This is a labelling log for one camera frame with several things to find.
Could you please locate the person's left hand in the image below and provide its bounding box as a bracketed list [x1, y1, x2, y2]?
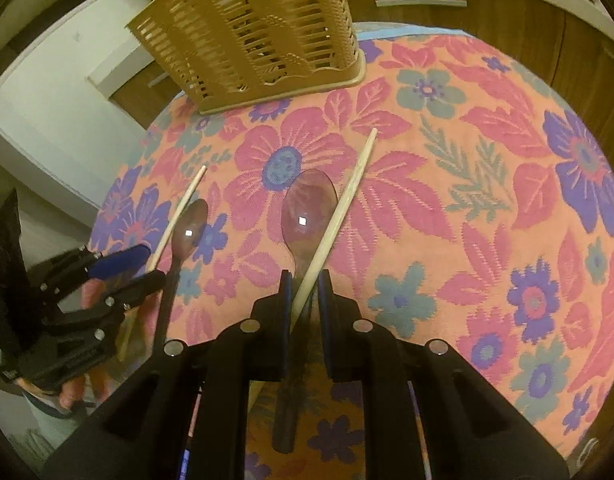
[19, 355, 115, 408]

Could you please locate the clear purple plastic spoon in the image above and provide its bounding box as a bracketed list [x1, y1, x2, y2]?
[272, 169, 339, 453]
[154, 199, 209, 356]

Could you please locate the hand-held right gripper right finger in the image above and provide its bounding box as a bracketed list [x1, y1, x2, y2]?
[318, 269, 570, 480]

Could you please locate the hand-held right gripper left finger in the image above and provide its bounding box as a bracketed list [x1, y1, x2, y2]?
[42, 270, 294, 480]

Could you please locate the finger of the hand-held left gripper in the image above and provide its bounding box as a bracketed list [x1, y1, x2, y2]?
[52, 270, 167, 341]
[39, 244, 152, 296]

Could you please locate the white refrigerator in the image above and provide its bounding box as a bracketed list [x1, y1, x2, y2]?
[0, 0, 160, 211]

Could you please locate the wooden chopstick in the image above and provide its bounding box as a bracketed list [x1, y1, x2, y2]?
[292, 128, 378, 316]
[118, 165, 208, 361]

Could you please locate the floral table cloth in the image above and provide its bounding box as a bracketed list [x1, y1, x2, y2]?
[89, 22, 614, 480]

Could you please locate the tan plastic utensil basket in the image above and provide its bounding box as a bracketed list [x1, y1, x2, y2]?
[125, 0, 366, 115]

